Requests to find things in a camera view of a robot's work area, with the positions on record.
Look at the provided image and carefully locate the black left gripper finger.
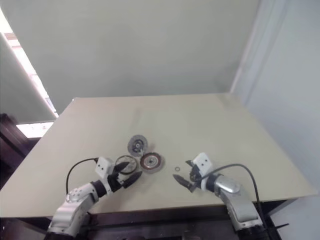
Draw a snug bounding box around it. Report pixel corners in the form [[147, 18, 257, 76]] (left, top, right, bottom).
[[122, 170, 144, 189], [114, 161, 130, 176]]

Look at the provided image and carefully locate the red-brown rimmed disc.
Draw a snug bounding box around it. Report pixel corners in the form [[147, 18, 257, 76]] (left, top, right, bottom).
[[139, 151, 166, 172]]

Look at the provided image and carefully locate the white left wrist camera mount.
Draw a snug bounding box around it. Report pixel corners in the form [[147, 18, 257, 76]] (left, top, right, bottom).
[[94, 156, 115, 194]]

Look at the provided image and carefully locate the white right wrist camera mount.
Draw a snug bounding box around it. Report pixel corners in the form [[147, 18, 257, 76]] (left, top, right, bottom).
[[191, 152, 214, 192]]

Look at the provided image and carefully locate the grey spoked wheel rim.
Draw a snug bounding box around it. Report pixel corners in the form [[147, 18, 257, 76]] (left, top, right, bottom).
[[115, 154, 139, 175]]

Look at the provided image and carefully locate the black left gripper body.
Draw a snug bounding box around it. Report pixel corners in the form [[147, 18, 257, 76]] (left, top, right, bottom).
[[108, 169, 126, 194]]

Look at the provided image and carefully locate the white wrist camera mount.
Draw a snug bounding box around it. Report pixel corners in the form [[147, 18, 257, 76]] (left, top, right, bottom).
[[191, 152, 214, 192], [94, 156, 115, 194]]

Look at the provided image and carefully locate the dark wooden cabinet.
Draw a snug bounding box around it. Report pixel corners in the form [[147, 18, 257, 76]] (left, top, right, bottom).
[[0, 113, 39, 191]]

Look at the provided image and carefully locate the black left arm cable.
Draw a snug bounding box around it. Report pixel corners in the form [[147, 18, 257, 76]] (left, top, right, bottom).
[[65, 157, 100, 195]]

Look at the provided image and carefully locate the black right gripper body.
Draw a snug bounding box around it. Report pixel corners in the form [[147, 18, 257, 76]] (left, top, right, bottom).
[[186, 165, 203, 193]]

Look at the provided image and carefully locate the dark table frame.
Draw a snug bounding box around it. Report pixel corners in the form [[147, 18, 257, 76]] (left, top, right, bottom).
[[0, 192, 310, 240]]

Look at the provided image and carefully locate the grey metal gear disc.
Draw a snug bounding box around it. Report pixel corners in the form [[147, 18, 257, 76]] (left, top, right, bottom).
[[127, 134, 149, 157]]

